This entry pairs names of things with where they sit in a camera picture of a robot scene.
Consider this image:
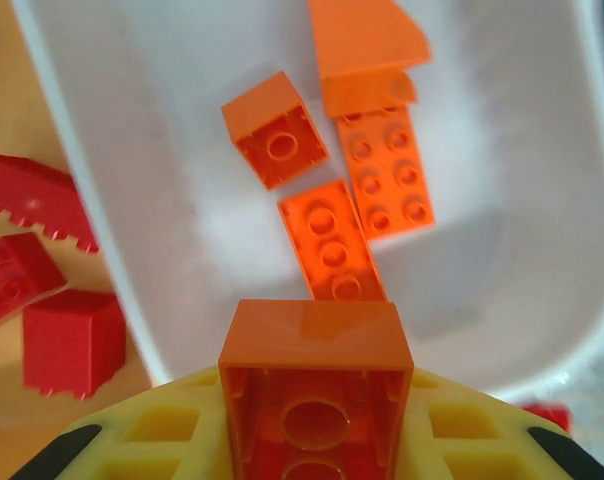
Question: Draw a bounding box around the white plastic container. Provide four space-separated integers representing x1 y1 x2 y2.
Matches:
11 0 604 397

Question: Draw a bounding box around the long orange lego brick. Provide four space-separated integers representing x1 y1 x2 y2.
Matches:
276 178 389 303
335 102 439 243

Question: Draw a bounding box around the orange plastic container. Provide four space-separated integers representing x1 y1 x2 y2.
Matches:
0 0 156 480

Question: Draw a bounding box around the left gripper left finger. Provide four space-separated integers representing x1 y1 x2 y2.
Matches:
9 363 244 480

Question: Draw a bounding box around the large red lego piece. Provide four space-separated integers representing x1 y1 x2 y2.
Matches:
515 402 573 434

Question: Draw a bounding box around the small orange lego brick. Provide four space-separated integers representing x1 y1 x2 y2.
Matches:
220 70 331 193

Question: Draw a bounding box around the orange lego wedge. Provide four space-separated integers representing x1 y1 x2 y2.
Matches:
308 0 434 120

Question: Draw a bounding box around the small red lego brick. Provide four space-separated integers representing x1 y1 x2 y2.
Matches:
22 288 129 402

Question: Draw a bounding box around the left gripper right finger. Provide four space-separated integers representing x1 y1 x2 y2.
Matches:
395 366 604 480

